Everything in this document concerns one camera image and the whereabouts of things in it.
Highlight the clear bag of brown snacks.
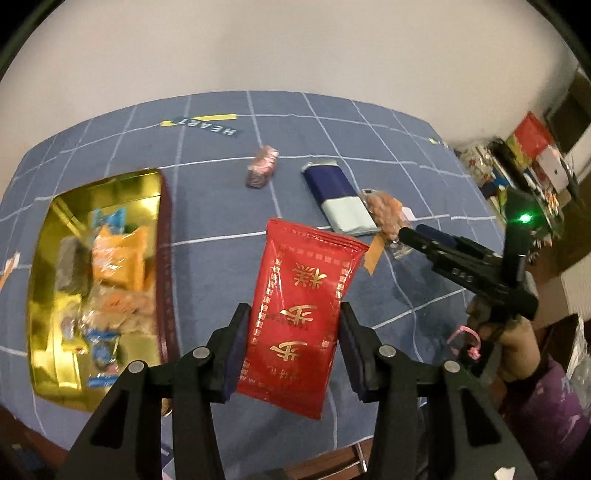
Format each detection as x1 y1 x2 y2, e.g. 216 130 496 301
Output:
362 189 412 260

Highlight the navy and mint snack pack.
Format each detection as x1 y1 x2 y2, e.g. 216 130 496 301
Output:
301 160 379 237

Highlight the red snack packet gold print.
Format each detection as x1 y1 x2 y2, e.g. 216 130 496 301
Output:
238 218 369 420

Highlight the pink candy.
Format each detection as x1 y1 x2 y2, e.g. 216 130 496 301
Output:
245 145 280 189

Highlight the purple sleeve forearm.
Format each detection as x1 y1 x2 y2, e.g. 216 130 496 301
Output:
505 355 590 479

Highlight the right hand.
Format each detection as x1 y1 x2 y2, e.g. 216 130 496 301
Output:
467 296 541 382

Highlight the orange tape strip right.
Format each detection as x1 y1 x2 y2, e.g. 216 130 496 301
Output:
363 233 386 276

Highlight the orange tape strip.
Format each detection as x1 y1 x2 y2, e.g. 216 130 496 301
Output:
0 252 20 290
363 233 386 276

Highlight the gold toffee tin box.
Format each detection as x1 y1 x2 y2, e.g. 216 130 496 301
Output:
27 169 179 412

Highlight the dark grey snack bar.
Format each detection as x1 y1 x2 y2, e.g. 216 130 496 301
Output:
55 236 91 296

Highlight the orange snack packet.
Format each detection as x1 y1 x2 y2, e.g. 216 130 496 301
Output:
91 225 149 291

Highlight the orange tape strip left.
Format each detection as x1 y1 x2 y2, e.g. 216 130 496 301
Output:
0 252 20 290

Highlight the blue wrapped candy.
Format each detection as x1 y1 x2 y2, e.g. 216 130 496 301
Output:
90 207 126 235

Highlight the blue grid tablecloth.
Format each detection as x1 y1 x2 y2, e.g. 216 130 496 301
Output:
1 91 504 479

